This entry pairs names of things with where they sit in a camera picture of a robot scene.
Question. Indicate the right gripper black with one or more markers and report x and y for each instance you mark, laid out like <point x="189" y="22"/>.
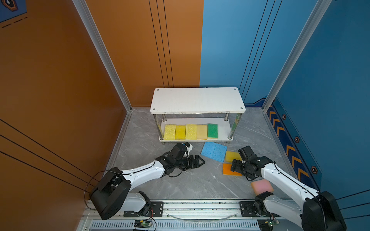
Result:
<point x="236" y="168"/>

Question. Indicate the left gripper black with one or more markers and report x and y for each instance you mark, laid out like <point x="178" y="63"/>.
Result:
<point x="195" y="164"/>

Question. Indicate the orange sponge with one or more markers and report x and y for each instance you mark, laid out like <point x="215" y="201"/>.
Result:
<point x="227" y="170"/>

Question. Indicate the pale yellow sponge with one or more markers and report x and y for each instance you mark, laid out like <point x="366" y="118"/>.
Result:
<point x="202" y="132"/>

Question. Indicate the bright yellow foam sponge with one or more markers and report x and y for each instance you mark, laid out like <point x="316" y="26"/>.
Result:
<point x="180" y="132"/>

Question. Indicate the green scrub sponge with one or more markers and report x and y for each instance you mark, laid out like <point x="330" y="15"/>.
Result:
<point x="212" y="131"/>

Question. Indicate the yellow porous sponge large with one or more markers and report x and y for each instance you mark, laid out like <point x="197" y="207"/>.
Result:
<point x="169" y="132"/>

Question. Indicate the white two-tier shelf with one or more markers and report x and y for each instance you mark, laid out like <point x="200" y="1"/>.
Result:
<point x="222" y="106"/>

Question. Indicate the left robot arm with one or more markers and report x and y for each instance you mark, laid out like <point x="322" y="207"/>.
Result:
<point x="114" y="193"/>

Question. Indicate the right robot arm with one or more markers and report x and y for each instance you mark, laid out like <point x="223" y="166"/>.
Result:
<point x="311" y="210"/>

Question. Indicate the blue sponge left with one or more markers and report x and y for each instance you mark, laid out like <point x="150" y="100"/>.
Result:
<point x="208" y="149"/>

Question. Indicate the blue sponge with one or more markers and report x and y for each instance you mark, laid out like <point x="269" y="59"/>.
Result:
<point x="208" y="149"/>
<point x="219" y="152"/>

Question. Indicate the blue sponge right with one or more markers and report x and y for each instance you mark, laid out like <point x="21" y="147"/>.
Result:
<point x="219" y="152"/>

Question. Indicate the pink sponge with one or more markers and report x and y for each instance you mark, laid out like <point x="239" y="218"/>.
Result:
<point x="261" y="186"/>

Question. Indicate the right circuit board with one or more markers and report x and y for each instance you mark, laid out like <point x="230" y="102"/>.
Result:
<point x="267" y="224"/>

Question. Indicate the circuit board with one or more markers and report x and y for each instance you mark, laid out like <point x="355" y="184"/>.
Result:
<point x="142" y="225"/>
<point x="267" y="224"/>

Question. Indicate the left circuit board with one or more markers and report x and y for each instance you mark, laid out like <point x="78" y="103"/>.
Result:
<point x="142" y="225"/>

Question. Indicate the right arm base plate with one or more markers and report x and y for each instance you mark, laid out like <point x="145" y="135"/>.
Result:
<point x="253" y="209"/>

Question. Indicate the aluminium front rail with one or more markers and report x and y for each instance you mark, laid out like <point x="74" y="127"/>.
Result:
<point x="187" y="215"/>

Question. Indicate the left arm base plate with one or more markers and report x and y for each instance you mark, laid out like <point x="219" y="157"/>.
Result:
<point x="154" y="208"/>

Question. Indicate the right aluminium corner post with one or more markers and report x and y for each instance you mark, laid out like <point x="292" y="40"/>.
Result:
<point x="309" y="28"/>

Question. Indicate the aluminium corner post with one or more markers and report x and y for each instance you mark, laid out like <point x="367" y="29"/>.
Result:
<point x="95" y="36"/>
<point x="309" y="28"/>

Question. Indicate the left aluminium corner post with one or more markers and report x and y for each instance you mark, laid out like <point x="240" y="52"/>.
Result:
<point x="95" y="36"/>

